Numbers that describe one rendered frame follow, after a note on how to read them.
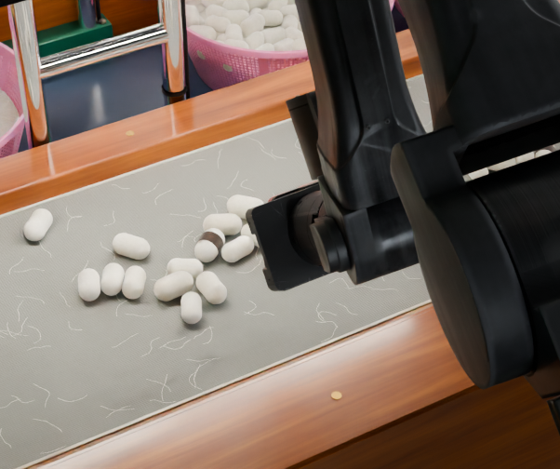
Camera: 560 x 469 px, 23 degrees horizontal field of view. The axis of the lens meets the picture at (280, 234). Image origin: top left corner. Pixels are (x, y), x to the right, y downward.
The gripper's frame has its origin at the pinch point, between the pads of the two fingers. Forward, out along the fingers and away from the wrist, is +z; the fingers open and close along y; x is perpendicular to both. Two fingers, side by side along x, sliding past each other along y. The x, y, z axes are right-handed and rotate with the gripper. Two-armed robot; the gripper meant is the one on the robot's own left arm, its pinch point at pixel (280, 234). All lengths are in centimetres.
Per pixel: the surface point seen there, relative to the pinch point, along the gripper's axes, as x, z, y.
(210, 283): 2.9, 11.9, 3.2
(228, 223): -1.2, 17.1, -1.9
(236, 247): 0.9, 14.6, -1.1
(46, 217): -7.2, 23.8, 12.5
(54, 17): -29, 54, -2
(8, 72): -23, 44, 7
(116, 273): -0.6, 16.0, 9.9
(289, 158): -4.8, 24.3, -12.7
